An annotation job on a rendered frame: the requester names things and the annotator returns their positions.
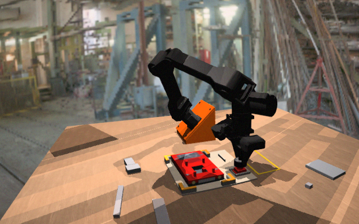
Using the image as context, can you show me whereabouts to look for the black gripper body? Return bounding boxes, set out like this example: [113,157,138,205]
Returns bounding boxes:
[229,112,265,152]

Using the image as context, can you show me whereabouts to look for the black wheel with grey hub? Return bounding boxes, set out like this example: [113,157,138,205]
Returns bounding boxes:
[234,157,247,168]

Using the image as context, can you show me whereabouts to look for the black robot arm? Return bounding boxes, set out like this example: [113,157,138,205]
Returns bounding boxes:
[148,48,277,141]

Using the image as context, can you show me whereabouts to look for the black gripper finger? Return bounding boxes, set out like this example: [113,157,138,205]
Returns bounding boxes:
[227,137,241,158]
[236,145,253,165]

